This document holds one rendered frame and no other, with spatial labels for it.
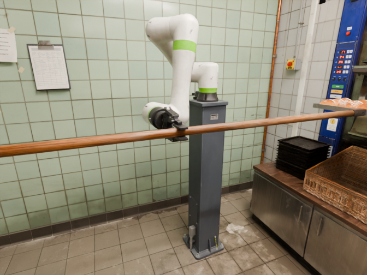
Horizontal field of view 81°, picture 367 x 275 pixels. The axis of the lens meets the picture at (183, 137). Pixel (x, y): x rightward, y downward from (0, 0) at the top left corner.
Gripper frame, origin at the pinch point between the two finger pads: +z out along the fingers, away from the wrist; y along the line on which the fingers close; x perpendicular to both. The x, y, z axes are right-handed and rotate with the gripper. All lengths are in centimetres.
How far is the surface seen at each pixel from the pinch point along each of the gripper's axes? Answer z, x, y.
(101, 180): -125, 28, 76
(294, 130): -81, -154, 37
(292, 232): -25, -100, 97
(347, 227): 7, -100, 66
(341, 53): -50, -153, -32
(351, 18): -48, -153, -56
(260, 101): -123, -145, 13
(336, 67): -52, -153, -22
